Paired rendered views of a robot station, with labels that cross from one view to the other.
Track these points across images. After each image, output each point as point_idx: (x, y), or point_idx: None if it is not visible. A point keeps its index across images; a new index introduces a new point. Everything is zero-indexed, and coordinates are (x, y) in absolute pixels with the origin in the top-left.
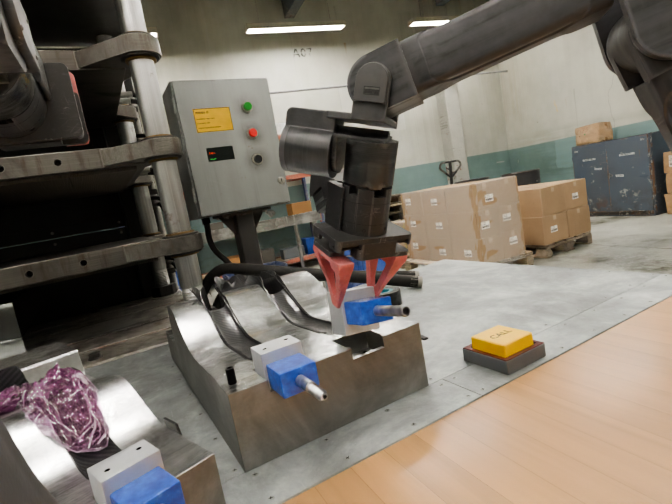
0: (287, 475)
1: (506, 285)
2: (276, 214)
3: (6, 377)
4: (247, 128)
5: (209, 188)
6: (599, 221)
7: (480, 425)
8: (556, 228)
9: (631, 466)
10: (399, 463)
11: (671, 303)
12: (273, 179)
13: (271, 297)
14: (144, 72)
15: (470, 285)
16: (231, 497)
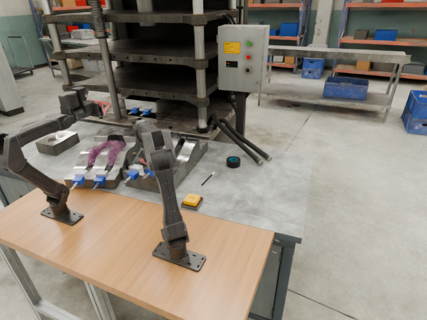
0: (126, 191)
1: (270, 186)
2: (419, 33)
3: (121, 136)
4: (246, 54)
5: (223, 78)
6: None
7: (154, 209)
8: None
9: (145, 232)
10: (136, 203)
11: (259, 231)
12: (253, 80)
13: (176, 146)
14: (196, 32)
15: (267, 177)
16: (118, 188)
